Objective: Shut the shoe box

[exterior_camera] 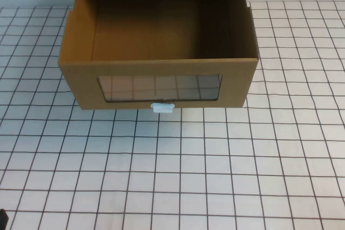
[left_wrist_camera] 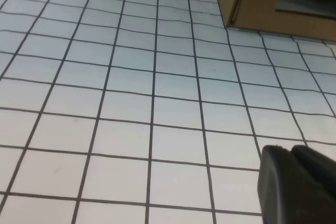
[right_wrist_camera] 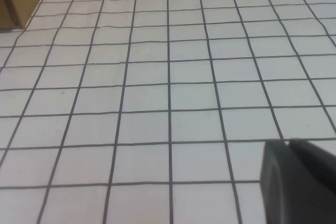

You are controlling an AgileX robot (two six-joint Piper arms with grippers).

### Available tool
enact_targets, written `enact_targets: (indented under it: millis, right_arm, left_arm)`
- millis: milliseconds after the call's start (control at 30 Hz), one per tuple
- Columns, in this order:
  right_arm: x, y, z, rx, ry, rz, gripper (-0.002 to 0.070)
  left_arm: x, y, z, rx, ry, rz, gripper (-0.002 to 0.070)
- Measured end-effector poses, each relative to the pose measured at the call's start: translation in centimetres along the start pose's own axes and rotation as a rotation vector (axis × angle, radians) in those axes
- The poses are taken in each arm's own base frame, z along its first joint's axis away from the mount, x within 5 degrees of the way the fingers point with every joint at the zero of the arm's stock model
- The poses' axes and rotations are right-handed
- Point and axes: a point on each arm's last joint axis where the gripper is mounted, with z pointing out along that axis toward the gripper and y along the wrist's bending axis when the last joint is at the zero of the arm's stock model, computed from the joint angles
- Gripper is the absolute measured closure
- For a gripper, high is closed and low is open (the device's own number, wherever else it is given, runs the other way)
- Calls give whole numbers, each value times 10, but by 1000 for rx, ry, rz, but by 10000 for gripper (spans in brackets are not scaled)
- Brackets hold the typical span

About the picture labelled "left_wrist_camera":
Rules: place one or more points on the brown cardboard shoe box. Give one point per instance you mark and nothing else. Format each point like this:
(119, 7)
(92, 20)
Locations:
(257, 3)

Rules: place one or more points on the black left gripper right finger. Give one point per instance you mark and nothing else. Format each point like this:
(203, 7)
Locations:
(317, 166)

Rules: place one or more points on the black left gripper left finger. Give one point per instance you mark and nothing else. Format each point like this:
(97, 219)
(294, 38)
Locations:
(283, 197)

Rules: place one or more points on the white grid-patterned table cloth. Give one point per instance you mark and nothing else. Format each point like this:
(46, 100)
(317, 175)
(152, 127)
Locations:
(126, 108)

